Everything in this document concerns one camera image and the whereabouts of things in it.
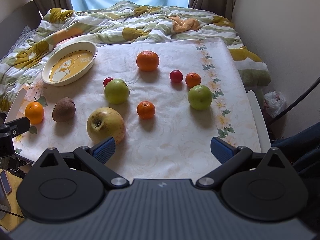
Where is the small orange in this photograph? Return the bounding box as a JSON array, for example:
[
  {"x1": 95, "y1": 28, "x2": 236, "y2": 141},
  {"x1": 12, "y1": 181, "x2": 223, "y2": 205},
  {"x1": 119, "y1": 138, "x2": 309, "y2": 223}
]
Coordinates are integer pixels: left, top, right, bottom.
[{"x1": 24, "y1": 102, "x2": 44, "y2": 125}]

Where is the large yellow apple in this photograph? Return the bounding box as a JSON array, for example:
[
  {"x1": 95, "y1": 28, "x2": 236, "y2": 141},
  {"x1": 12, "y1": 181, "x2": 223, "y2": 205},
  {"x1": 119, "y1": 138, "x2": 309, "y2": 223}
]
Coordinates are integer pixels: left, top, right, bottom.
[{"x1": 86, "y1": 107, "x2": 126, "y2": 145}]

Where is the brown kiwi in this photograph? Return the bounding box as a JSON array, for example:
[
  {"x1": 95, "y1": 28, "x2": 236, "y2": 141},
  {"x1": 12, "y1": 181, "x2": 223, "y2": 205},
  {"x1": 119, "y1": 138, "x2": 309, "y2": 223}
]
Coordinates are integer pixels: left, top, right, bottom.
[{"x1": 52, "y1": 98, "x2": 76, "y2": 122}]

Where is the green apple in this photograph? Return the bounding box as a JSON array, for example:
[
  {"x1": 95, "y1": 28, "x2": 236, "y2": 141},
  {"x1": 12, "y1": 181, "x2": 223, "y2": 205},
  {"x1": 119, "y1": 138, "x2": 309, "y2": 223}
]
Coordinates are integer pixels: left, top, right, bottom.
[
  {"x1": 188, "y1": 85, "x2": 212, "y2": 111},
  {"x1": 104, "y1": 79, "x2": 130, "y2": 105}
]

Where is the small mandarin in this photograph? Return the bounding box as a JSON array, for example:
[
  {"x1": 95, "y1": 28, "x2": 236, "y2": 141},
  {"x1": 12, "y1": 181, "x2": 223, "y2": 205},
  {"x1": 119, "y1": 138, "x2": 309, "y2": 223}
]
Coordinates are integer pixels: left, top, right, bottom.
[
  {"x1": 185, "y1": 73, "x2": 201, "y2": 88},
  {"x1": 137, "y1": 101, "x2": 156, "y2": 120}
]

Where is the red cherry tomato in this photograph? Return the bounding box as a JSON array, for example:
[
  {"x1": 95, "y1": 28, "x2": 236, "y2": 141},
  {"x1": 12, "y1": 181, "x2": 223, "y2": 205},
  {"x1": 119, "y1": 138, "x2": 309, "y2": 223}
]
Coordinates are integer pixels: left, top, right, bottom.
[
  {"x1": 103, "y1": 77, "x2": 113, "y2": 87},
  {"x1": 169, "y1": 69, "x2": 183, "y2": 83}
]

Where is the oval cream duck dish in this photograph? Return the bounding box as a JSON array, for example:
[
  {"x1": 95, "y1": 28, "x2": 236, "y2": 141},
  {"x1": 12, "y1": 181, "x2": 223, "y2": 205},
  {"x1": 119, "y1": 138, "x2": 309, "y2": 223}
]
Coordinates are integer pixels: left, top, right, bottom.
[{"x1": 41, "y1": 41, "x2": 98, "y2": 86}]

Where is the smartphone on wooden stand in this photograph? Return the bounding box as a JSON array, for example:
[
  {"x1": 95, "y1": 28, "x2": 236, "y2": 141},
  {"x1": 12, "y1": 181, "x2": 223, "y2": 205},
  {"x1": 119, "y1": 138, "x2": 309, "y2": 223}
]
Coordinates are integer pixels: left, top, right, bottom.
[{"x1": 1, "y1": 170, "x2": 12, "y2": 195}]

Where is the white plastic bag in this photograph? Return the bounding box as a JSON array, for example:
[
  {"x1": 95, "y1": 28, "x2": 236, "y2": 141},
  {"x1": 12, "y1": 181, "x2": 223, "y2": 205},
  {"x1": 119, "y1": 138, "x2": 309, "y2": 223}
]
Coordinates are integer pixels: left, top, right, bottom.
[{"x1": 264, "y1": 91, "x2": 286, "y2": 118}]

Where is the floral white tablecloth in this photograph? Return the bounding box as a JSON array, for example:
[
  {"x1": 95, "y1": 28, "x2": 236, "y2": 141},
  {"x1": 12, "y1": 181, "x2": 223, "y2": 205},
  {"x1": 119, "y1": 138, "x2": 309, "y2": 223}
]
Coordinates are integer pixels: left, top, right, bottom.
[{"x1": 14, "y1": 38, "x2": 260, "y2": 180}]

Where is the grey headboard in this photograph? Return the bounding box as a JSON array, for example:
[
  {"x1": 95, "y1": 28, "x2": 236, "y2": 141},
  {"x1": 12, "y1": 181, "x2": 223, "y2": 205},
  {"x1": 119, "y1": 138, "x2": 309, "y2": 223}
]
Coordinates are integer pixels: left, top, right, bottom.
[{"x1": 0, "y1": 1, "x2": 41, "y2": 58}]

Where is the large orange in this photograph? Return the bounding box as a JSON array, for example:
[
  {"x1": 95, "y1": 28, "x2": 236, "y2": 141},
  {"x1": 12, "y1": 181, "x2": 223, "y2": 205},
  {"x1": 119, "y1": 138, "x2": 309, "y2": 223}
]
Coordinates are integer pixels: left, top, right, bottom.
[{"x1": 136, "y1": 50, "x2": 159, "y2": 72}]

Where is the green striped floral quilt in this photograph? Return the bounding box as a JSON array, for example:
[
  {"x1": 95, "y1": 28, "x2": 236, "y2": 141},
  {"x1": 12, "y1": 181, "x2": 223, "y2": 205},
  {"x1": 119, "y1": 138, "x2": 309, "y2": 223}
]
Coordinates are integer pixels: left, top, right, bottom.
[{"x1": 1, "y1": 1, "x2": 271, "y2": 112}]

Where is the black cable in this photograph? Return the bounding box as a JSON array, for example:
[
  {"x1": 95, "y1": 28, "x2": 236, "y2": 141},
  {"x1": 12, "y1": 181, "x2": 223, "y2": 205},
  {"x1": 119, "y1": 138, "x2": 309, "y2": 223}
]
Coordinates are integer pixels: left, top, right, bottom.
[{"x1": 267, "y1": 76, "x2": 320, "y2": 126}]

